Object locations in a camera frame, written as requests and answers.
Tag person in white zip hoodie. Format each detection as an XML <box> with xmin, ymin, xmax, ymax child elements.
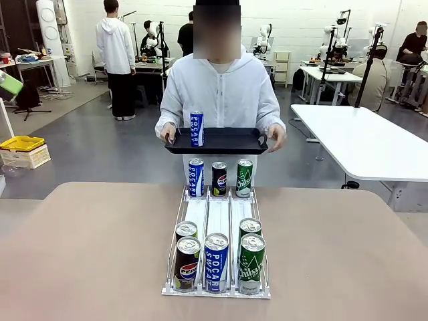
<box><xmin>154</xmin><ymin>0</ymin><xmax>288</xmax><ymax>188</ymax></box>

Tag standing person white hoodie black trousers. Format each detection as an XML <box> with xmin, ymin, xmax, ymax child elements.
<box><xmin>96</xmin><ymin>0</ymin><xmax>137</xmax><ymax>121</ymax></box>

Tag white plastic crate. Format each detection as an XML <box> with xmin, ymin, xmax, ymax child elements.
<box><xmin>0</xmin><ymin>145</ymin><xmax>51</xmax><ymax>170</ymax></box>

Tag black Pepsi can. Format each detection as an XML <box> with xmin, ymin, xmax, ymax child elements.
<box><xmin>173</xmin><ymin>236</ymin><xmax>201</xmax><ymax>294</ymax></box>
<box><xmin>211</xmin><ymin>161</ymin><xmax>228</xmax><ymax>197</ymax></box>
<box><xmin>175</xmin><ymin>221</ymin><xmax>199</xmax><ymax>241</ymax></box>

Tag black plastic serving tray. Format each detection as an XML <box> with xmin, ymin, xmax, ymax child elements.
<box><xmin>163</xmin><ymin>126</ymin><xmax>269</xmax><ymax>155</ymax></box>

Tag seated person in black top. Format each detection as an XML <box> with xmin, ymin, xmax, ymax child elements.
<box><xmin>396</xmin><ymin>21</ymin><xmax>428</xmax><ymax>64</ymax></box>

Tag yellow plastic crate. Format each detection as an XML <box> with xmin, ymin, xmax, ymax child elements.
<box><xmin>0</xmin><ymin>135</ymin><xmax>46</xmax><ymax>153</ymax></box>

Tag clear plastic bowl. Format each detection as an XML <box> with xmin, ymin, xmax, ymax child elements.
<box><xmin>1</xmin><ymin>162</ymin><xmax>29</xmax><ymax>178</ymax></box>

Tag white background desk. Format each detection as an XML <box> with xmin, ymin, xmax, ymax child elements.
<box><xmin>299</xmin><ymin>65</ymin><xmax>364</xmax><ymax>104</ymax></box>

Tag green Chilsung cider can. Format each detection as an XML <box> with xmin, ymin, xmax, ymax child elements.
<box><xmin>239</xmin><ymin>217</ymin><xmax>263</xmax><ymax>239</ymax></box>
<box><xmin>235</xmin><ymin>158</ymin><xmax>254</xmax><ymax>199</ymax></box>
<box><xmin>237</xmin><ymin>233</ymin><xmax>266</xmax><ymax>295</ymax></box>

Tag person's left forearm white sleeve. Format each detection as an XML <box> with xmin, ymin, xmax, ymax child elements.
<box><xmin>265</xmin><ymin>110</ymin><xmax>287</xmax><ymax>130</ymax></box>

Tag person in beige jacket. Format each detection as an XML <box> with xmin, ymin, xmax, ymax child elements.
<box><xmin>347</xmin><ymin>45</ymin><xmax>392</xmax><ymax>113</ymax></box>

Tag white wire can dispenser rack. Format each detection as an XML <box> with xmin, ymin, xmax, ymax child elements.
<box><xmin>161</xmin><ymin>185</ymin><xmax>272</xmax><ymax>300</ymax></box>

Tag person's left hand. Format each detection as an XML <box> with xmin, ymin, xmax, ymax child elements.
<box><xmin>266</xmin><ymin>123</ymin><xmax>288</xmax><ymax>154</ymax></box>

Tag seated person black hair black top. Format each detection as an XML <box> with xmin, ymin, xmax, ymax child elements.
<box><xmin>139</xmin><ymin>19</ymin><xmax>162</xmax><ymax>58</ymax></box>

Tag black tripod with bag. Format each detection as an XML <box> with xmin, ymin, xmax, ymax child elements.
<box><xmin>13</xmin><ymin>80</ymin><xmax>53</xmax><ymax>121</ymax></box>

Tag cluttered white side table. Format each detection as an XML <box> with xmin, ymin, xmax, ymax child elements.
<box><xmin>15</xmin><ymin>55</ymin><xmax>68</xmax><ymax>93</ymax></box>

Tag large white table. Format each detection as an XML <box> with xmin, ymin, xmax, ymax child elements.
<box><xmin>290</xmin><ymin>104</ymin><xmax>428</xmax><ymax>213</ymax></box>

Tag person's right forearm white sleeve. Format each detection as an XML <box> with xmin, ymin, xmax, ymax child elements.
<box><xmin>154</xmin><ymin>112</ymin><xmax>183</xmax><ymax>130</ymax></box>

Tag person's right hand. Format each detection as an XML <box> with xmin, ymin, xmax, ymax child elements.
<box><xmin>163</xmin><ymin>122</ymin><xmax>178</xmax><ymax>145</ymax></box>

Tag blue Pocari Sweat can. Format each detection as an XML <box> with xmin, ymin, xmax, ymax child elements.
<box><xmin>188</xmin><ymin>158</ymin><xmax>205</xmax><ymax>197</ymax></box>
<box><xmin>189</xmin><ymin>110</ymin><xmax>205</xmax><ymax>148</ymax></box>
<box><xmin>203</xmin><ymin>233</ymin><xmax>230</xmax><ymax>294</ymax></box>

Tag person in black top standing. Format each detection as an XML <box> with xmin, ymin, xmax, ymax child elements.
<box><xmin>177</xmin><ymin>11</ymin><xmax>195</xmax><ymax>57</ymax></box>

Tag black light stand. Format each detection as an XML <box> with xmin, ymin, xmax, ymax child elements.
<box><xmin>156</xmin><ymin>19</ymin><xmax>170</xmax><ymax>111</ymax></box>

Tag white tower air conditioner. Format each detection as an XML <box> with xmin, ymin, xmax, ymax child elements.
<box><xmin>35</xmin><ymin>0</ymin><xmax>72</xmax><ymax>88</ymax></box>

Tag black camera stand pole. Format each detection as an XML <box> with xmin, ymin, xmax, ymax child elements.
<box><xmin>354</xmin><ymin>23</ymin><xmax>385</xmax><ymax>108</ymax></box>

